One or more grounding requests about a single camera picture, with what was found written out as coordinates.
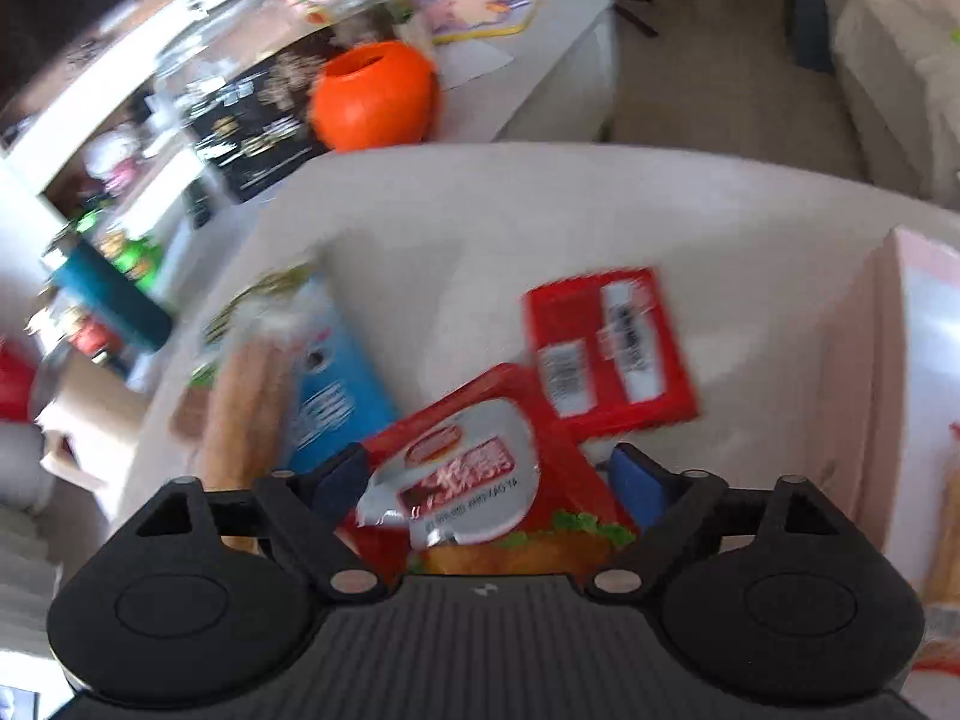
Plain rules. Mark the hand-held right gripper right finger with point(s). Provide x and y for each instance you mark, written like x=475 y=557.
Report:
x=634 y=480

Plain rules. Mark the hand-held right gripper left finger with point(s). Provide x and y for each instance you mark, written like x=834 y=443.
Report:
x=341 y=478

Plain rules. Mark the blue snack packet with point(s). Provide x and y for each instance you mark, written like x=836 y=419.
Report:
x=345 y=390

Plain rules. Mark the clear-wrapped wafer biscuit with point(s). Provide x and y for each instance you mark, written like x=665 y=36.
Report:
x=247 y=420

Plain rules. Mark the red snack packet silver label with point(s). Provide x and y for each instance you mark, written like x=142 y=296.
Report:
x=487 y=480

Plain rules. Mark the pink gift box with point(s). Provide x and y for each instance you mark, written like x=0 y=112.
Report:
x=862 y=390

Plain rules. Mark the small flat red packet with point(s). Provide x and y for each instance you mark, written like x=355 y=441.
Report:
x=577 y=315

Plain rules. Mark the teal container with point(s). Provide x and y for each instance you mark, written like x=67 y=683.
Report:
x=112 y=300

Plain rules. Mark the white tablecloth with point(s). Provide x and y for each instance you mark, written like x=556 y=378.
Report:
x=487 y=225

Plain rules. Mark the black printed box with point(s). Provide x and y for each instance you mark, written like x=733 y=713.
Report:
x=247 y=127

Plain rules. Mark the orange pumpkin bucket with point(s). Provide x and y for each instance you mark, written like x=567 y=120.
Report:
x=375 y=97

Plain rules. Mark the white low table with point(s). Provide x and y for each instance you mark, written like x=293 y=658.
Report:
x=540 y=75

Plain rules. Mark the white paper sheet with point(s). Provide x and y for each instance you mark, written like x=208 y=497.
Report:
x=476 y=64

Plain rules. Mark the yellow-edged mat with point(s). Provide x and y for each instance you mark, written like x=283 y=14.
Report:
x=517 y=19

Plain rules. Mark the pink plush toy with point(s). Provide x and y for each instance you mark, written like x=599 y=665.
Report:
x=465 y=9

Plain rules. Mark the beige covered sofa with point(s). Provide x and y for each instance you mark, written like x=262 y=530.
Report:
x=892 y=52

